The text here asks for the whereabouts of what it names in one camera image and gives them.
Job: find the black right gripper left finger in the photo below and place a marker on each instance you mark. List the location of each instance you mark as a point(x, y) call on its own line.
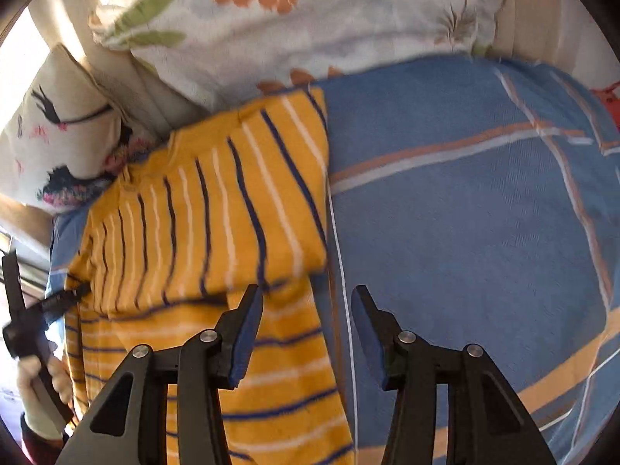
point(127, 422)

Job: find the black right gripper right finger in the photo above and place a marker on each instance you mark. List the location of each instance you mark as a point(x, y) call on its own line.
point(487, 422)

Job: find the yellow striped knit sweater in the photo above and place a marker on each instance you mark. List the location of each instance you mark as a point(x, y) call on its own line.
point(175, 241)

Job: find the person's left hand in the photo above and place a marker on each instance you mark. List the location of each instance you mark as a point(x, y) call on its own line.
point(38, 414)

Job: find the white cushion with girl print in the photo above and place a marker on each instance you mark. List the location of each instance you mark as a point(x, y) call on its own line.
point(67, 141)

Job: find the blue plaid bedspread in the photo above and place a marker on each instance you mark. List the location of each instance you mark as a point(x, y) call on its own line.
point(479, 202)

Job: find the red cloth item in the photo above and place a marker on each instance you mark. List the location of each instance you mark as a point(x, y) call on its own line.
point(609, 97)

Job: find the floral leaf print pillow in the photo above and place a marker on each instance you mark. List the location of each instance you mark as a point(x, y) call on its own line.
point(221, 53)

